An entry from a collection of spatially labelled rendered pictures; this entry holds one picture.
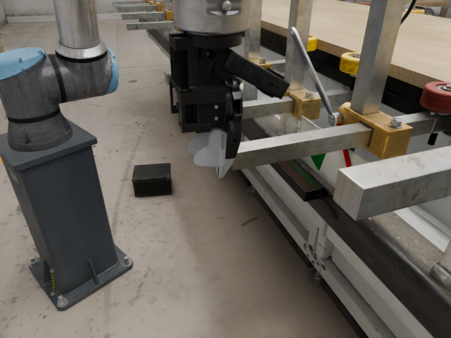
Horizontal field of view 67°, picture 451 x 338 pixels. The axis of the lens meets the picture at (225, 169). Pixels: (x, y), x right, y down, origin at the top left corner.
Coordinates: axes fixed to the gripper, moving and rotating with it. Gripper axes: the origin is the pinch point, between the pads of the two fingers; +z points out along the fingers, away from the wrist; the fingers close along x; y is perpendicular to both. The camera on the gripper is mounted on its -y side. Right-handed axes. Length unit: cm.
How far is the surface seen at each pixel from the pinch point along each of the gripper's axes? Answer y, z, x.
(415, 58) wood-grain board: -55, -9, -21
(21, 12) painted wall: 150, 74, -804
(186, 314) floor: 0, 83, -36
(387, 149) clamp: -25.9, -1.9, 5.1
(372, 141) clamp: -25.2, -2.3, 2.3
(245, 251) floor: -32, 82, -58
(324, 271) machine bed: -49, 68, -27
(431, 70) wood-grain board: -50, -9, -11
